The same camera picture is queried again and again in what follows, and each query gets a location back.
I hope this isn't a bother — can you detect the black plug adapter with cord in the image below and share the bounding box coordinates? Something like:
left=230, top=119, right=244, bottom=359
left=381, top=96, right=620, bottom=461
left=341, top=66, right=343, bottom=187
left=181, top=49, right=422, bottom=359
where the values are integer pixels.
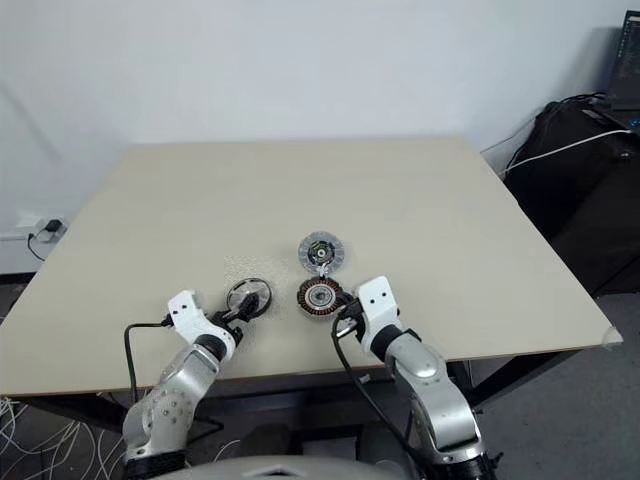
left=26, top=218, right=65, bottom=262

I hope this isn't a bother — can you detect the grey round motor lid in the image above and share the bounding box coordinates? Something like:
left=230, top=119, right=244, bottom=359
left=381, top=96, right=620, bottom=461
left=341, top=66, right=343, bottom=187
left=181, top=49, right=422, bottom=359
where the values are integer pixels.
left=297, top=230, right=347, bottom=279

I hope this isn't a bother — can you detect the silver round motor cover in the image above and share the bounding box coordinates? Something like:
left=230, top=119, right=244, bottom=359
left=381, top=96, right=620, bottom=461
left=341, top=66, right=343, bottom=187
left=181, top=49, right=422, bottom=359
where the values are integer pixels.
left=224, top=277, right=273, bottom=320

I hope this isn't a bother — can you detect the grey robot torso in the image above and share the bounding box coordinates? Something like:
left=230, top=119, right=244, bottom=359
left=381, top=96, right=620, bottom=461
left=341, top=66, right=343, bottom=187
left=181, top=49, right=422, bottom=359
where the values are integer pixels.
left=183, top=451, right=387, bottom=480

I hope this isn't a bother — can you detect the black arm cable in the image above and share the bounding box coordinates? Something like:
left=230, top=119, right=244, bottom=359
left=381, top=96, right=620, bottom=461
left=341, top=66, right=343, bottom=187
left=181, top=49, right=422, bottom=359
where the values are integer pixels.
left=331, top=312, right=432, bottom=467
left=122, top=321, right=174, bottom=402

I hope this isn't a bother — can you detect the large black bag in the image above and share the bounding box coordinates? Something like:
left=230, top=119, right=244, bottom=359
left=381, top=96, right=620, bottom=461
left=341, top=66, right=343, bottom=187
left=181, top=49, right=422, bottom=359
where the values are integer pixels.
left=503, top=98, right=640, bottom=297

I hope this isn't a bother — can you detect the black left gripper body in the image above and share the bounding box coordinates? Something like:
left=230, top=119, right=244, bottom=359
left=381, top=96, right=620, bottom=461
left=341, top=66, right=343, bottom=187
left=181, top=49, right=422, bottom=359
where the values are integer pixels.
left=209, top=308, right=247, bottom=347

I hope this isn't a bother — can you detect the white power strip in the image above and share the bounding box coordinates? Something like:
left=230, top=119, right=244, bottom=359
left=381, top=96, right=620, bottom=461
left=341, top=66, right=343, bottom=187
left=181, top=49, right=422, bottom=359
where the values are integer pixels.
left=0, top=211, right=67, bottom=245

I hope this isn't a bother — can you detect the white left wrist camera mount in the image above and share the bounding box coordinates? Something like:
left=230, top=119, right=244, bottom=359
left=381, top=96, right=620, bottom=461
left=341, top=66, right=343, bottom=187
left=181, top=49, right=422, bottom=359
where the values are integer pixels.
left=166, top=288, right=245, bottom=361

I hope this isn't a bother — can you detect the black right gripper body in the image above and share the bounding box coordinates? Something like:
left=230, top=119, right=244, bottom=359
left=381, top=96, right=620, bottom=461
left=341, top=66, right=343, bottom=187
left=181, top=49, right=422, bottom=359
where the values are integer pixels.
left=333, top=305, right=366, bottom=343

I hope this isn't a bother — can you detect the white cable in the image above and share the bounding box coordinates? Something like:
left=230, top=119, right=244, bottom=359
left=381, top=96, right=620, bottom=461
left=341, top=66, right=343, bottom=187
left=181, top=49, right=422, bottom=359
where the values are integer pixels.
left=501, top=128, right=634, bottom=177

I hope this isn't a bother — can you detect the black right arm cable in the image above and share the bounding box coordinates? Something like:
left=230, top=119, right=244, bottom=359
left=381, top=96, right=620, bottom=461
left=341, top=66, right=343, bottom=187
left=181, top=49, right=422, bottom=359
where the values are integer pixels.
left=331, top=312, right=432, bottom=467

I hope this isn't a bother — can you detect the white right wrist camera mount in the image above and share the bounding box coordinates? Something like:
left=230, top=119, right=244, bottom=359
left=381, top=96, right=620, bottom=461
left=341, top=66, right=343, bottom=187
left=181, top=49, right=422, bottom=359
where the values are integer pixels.
left=353, top=275, right=404, bottom=357

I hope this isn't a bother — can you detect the black laptop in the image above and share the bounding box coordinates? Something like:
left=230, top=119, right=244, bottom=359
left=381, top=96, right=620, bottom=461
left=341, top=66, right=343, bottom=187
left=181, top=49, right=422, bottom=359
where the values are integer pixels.
left=606, top=8, right=640, bottom=129

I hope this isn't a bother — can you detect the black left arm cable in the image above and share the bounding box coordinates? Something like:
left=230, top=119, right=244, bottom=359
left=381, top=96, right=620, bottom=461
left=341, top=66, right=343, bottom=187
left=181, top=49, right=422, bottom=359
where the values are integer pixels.
left=122, top=321, right=174, bottom=402

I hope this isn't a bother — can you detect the motor housing with copper windings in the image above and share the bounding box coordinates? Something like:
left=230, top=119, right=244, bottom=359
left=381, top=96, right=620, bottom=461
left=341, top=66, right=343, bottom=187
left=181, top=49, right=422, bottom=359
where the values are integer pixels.
left=297, top=276, right=347, bottom=322

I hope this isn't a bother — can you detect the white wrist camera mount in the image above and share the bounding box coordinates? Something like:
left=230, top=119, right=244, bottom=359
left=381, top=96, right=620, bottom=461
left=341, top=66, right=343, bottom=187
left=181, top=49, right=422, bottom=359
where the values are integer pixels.
left=166, top=288, right=245, bottom=361
left=353, top=275, right=404, bottom=357

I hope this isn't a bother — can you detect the black metal table frame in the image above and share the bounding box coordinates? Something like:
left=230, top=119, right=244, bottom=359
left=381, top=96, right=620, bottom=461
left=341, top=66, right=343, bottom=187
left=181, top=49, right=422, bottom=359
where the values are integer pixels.
left=14, top=342, right=624, bottom=454

